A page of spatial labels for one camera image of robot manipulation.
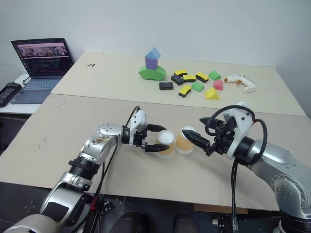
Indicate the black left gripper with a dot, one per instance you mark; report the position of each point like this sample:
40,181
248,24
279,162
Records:
140,137

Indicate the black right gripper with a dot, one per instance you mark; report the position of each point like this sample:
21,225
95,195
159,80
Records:
222,139

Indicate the orange paper cup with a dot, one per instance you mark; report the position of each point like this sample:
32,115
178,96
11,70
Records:
182,145
166,139

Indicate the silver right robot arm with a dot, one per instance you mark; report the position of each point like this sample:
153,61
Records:
279,157

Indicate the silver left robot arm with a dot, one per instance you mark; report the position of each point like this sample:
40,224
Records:
97,145

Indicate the yellow wedge foam block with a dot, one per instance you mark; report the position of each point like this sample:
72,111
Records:
212,94

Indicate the yellow black sponge eraser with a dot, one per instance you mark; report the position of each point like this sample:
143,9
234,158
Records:
180,72
185,91
189,78
202,76

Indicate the green half-round foam block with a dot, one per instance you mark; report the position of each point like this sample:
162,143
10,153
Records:
214,75
197,86

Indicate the pink half-round foam block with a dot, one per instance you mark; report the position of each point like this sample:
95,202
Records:
218,85

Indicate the white hot glue gun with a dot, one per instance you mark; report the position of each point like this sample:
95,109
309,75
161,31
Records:
240,81

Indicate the green arch foam block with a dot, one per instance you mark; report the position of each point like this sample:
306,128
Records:
152,73

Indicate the purple foam cube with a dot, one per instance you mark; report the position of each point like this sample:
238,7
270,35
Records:
151,63

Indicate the blue triangular foam block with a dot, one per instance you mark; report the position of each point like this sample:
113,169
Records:
153,53

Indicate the dark rounded shape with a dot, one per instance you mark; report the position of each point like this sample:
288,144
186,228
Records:
127,222

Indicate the open blue-grey laptop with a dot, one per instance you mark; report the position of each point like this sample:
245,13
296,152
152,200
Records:
40,70

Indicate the white side table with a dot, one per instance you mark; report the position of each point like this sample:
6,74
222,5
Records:
22,108

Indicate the black handheld game console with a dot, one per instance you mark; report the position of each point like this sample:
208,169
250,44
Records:
8,93

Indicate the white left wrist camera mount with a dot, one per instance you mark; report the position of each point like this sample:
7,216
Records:
137,120

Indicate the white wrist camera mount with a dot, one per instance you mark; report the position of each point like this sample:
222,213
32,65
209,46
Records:
137,120
240,126

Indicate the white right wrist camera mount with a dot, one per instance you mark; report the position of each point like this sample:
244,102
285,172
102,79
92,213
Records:
240,126

